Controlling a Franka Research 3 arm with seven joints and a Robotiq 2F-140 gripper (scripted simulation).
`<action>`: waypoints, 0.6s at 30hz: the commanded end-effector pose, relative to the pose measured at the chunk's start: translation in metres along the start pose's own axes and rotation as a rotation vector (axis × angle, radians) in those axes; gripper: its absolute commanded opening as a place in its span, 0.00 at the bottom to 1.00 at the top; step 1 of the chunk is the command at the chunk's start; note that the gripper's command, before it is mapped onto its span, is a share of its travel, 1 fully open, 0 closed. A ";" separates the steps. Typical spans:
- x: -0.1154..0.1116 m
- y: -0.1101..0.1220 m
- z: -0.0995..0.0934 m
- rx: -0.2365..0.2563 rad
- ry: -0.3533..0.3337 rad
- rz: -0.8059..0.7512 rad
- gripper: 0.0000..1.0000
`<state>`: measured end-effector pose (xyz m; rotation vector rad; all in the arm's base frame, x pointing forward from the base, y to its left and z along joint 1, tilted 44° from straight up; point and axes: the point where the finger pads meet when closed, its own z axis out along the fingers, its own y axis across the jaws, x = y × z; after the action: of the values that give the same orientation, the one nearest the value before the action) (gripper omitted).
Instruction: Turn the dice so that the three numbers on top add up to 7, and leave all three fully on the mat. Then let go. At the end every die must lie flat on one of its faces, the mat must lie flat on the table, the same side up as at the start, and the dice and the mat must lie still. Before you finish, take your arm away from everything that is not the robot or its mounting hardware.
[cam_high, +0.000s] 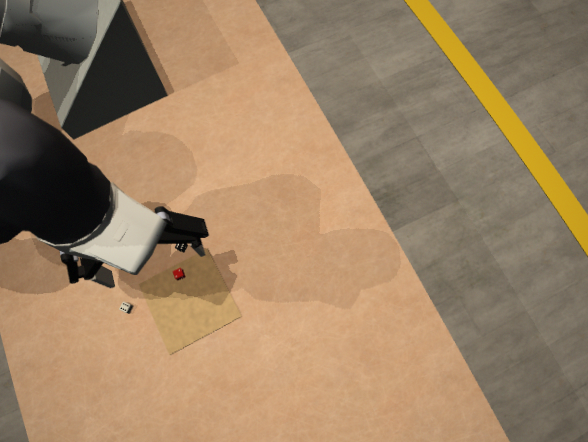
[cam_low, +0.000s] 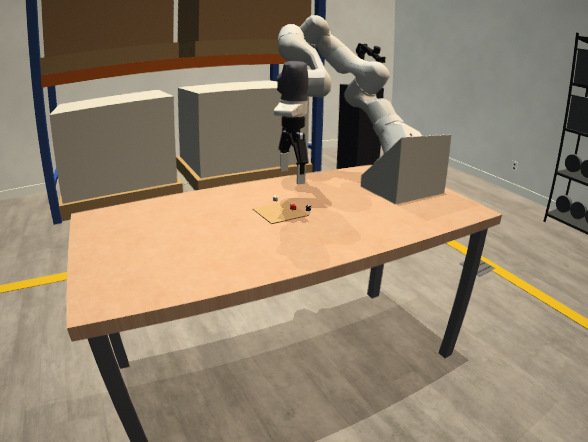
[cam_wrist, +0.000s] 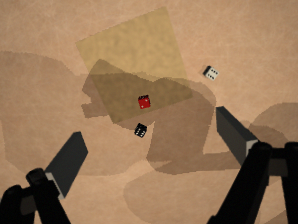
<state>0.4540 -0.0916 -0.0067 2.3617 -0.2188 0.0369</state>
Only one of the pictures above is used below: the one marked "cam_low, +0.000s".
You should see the tan flat mat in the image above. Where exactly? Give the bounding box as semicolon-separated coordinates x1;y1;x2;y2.
252;201;308;224

